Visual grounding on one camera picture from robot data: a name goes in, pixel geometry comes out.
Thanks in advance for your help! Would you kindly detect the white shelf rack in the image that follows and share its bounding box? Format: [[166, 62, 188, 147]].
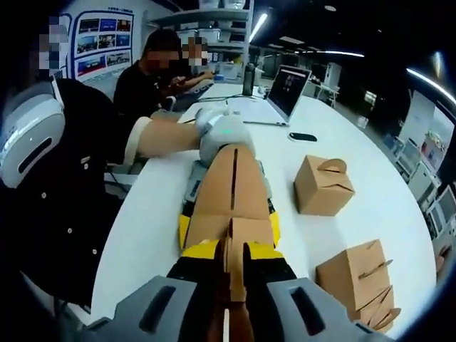
[[149, 0, 258, 83]]

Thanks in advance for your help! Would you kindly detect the ceiling light strip beside rack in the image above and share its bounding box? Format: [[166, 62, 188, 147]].
[[249, 12, 268, 42]]

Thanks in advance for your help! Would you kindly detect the dark water bottle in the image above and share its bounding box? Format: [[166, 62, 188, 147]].
[[242, 62, 256, 97]]

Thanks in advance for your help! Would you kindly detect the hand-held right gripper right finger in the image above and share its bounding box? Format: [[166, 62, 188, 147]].
[[242, 240, 375, 342]]

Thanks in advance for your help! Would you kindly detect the person's black buttoned shirt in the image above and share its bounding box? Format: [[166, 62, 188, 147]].
[[0, 78, 143, 311]]

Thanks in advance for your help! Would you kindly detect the black cable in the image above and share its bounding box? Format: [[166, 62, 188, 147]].
[[103, 166, 144, 190]]

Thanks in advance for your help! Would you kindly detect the silver laptop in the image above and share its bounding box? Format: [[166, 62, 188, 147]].
[[245, 65, 313, 128]]

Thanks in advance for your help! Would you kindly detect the white chest-worn device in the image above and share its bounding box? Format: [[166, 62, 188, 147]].
[[0, 80, 67, 189]]

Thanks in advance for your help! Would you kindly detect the white display stand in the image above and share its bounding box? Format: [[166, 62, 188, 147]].
[[400, 90, 456, 172]]

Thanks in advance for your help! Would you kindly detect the wall poster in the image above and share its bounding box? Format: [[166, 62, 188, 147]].
[[71, 10, 137, 83]]

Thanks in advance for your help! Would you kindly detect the long curved ceiling light strip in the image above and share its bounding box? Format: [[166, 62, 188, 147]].
[[405, 67, 456, 100]]

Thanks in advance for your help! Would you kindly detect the short ceiling light strip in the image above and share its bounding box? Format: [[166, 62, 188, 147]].
[[302, 49, 365, 58]]

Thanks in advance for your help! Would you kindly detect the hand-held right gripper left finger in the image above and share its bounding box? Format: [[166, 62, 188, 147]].
[[87, 239, 224, 342]]

